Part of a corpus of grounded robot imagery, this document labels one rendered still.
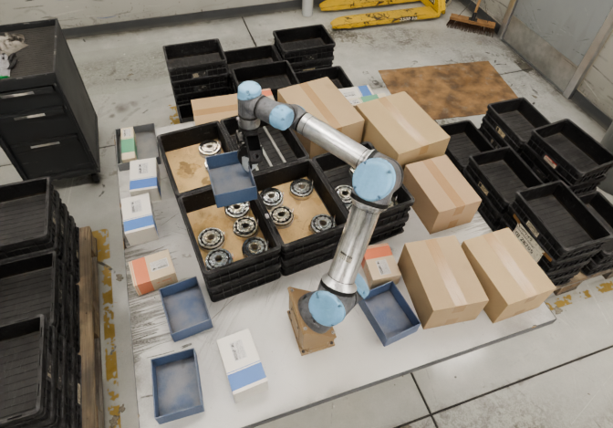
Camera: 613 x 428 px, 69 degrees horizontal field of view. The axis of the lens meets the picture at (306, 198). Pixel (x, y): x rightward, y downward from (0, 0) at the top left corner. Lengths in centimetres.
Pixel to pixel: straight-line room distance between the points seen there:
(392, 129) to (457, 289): 87
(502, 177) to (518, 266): 112
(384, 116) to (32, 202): 188
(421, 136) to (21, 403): 202
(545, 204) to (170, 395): 210
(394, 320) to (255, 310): 54
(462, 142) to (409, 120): 102
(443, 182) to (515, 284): 54
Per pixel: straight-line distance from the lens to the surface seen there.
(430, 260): 182
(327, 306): 138
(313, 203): 194
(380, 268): 185
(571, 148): 320
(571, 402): 280
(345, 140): 145
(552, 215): 273
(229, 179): 171
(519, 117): 348
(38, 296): 249
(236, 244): 182
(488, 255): 192
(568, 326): 300
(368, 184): 125
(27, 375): 219
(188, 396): 172
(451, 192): 208
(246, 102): 145
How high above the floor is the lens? 232
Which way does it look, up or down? 50 degrees down
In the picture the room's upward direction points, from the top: 3 degrees clockwise
